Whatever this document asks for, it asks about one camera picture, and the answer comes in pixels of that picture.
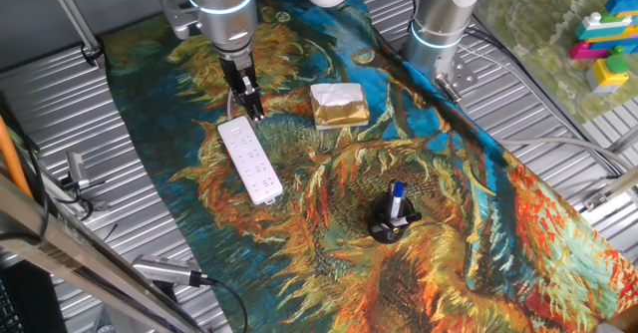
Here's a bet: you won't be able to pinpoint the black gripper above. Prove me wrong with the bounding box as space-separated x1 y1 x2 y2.
217 51 266 122

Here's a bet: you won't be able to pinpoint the white power strip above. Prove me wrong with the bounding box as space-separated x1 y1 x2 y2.
216 115 284 206

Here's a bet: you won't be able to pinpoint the gold white tissue pack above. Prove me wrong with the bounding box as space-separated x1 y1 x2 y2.
308 82 371 132

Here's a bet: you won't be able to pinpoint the blue capped marker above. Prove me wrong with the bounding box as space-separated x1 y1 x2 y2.
388 179 408 220

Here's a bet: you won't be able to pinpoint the black pen holder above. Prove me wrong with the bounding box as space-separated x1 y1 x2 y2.
367 192 418 245

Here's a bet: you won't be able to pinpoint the sunflower painting cloth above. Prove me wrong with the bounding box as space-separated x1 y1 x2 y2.
102 0 638 333

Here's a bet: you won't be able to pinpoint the black pen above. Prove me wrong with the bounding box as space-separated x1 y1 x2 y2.
391 211 423 227

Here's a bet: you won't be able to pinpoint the slanted aluminium bar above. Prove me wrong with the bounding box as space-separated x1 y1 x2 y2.
42 0 104 63

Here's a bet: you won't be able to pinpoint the orange tube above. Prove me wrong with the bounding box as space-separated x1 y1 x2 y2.
0 115 34 199

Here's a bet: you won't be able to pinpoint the green patterned cloth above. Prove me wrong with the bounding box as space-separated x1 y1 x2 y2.
473 0 638 125

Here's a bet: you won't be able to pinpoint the black box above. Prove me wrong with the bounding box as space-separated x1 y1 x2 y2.
0 260 69 333

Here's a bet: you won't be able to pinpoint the colourful toy brick tower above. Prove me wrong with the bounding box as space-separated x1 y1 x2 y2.
569 0 638 61

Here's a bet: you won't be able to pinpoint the yellow brick with green knob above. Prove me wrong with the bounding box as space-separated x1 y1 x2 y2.
585 45 631 95

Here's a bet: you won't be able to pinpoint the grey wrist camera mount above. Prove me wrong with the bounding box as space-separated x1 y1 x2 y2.
158 0 203 41

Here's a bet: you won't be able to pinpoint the small silver camera on stand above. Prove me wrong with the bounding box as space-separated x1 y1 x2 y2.
59 151 109 212

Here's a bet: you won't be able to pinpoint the silver ribbed camera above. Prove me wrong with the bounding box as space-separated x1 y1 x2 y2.
132 254 213 288

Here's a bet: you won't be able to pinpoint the thin black camera cable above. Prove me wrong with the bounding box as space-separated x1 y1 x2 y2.
54 177 96 222

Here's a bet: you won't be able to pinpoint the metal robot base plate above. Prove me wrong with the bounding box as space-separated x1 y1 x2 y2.
433 53 479 106

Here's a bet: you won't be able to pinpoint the metal frame bar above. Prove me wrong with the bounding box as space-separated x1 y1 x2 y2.
0 172 205 333

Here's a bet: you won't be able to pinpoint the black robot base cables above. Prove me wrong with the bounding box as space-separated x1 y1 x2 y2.
463 23 622 179

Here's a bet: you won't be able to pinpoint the grey hose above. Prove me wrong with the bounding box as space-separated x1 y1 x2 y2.
497 137 637 172

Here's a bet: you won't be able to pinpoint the aluminium profile with bracket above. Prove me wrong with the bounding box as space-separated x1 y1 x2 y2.
580 166 638 213

